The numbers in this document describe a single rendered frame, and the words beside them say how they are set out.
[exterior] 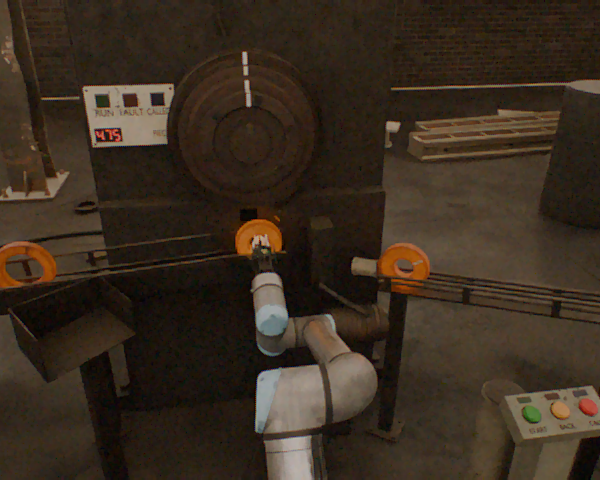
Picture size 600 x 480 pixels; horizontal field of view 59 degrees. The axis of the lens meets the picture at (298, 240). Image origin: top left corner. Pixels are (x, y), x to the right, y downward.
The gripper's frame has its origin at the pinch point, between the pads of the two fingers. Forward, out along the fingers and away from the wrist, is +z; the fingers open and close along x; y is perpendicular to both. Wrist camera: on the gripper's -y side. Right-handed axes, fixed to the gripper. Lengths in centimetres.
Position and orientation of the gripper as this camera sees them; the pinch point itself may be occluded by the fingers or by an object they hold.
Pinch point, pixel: (259, 240)
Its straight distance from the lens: 178.8
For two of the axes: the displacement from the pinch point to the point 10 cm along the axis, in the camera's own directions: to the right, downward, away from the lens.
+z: -1.6, -7.0, 7.0
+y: 0.6, -7.1, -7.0
